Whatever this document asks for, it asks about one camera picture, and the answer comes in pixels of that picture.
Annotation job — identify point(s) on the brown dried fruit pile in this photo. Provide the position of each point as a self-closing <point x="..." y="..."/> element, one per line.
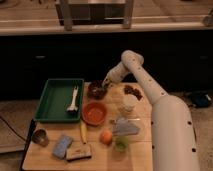
<point x="133" y="91"/>

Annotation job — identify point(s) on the metal frame stand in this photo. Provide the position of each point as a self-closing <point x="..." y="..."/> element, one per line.
<point x="94" y="12"/>

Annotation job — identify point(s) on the metal cup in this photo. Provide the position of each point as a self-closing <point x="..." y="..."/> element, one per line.
<point x="40" y="137"/>

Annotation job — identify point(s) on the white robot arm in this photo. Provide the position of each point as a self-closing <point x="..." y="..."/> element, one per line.
<point x="173" y="137"/>

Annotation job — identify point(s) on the yellow banana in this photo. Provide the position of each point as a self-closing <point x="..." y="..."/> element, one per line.
<point x="83" y="131"/>

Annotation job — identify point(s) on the blue sponge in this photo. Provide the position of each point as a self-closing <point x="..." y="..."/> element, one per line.
<point x="61" y="146"/>

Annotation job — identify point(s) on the grey blue cloth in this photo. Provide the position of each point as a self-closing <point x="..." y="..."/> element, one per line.
<point x="124" y="127"/>

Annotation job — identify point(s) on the orange fruit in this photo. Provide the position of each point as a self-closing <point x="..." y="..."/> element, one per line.
<point x="106" y="137"/>

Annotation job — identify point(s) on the white dish brush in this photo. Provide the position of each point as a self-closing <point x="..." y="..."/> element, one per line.
<point x="73" y="107"/>

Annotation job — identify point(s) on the orange bowl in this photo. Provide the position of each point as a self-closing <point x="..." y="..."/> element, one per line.
<point x="94" y="113"/>

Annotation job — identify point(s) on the purple bowl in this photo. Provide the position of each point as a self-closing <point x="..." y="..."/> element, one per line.
<point x="95" y="95"/>

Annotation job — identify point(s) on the green cup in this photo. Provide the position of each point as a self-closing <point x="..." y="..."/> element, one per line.
<point x="121" y="143"/>

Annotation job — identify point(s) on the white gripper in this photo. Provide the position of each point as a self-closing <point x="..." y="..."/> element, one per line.
<point x="109" y="79"/>

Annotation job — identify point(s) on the green plastic tray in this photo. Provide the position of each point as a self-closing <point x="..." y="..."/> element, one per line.
<point x="56" y="98"/>

